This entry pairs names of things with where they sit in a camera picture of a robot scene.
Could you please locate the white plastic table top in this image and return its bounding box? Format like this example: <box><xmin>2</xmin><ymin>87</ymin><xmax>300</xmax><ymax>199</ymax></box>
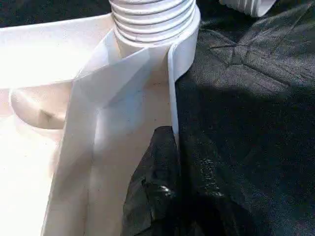
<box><xmin>0</xmin><ymin>13</ymin><xmax>201</xmax><ymax>236</ymax></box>

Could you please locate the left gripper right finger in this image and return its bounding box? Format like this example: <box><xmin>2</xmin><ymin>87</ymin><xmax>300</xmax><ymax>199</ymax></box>
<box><xmin>181</xmin><ymin>147</ymin><xmax>251</xmax><ymax>236</ymax></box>

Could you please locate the white plastic table leg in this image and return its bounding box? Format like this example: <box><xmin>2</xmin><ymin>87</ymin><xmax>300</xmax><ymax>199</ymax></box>
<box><xmin>109</xmin><ymin>0</ymin><xmax>201</xmax><ymax>48</ymax></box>
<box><xmin>218</xmin><ymin>0</ymin><xmax>278</xmax><ymax>19</ymax></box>

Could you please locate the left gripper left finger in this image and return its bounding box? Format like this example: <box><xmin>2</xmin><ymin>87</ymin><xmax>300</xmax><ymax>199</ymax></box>
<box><xmin>122</xmin><ymin>124</ymin><xmax>188</xmax><ymax>236</ymax></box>

